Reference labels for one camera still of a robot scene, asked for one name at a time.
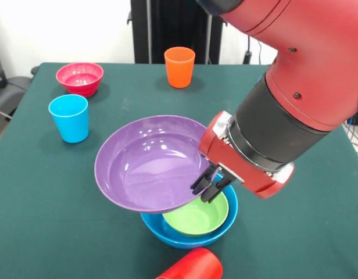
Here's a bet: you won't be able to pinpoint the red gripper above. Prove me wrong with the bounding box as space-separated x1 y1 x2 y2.
190 110 295 203

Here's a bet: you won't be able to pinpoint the small green bowl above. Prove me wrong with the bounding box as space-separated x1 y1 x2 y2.
162 190 230 237

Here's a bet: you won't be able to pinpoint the purple bowl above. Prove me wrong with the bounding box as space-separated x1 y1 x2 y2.
94 115 219 214

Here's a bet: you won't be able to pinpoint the large blue bowl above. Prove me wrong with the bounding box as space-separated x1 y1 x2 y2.
140 174 239 250

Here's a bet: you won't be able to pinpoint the red cup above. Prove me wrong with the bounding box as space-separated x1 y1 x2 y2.
155 247 224 279

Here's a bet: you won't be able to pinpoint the orange cup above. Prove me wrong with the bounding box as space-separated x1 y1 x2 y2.
163 46 196 89

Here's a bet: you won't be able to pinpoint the blue cup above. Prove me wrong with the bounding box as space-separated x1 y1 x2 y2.
48 94 90 144

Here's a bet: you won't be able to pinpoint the dark green tablecloth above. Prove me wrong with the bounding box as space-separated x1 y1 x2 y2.
0 62 358 279

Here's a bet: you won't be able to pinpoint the small pinkish red bowl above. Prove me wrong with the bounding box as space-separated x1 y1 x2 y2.
55 62 105 98

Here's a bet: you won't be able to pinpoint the black equipment base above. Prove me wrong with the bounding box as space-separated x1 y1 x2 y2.
0 76 32 113

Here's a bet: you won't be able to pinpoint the black cable with plug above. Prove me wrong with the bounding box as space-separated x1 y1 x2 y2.
243 34 263 65

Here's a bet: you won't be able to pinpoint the blue and white cables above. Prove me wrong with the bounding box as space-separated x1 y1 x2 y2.
343 115 358 152

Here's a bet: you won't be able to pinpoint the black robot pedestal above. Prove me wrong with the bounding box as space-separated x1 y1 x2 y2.
127 0 228 65

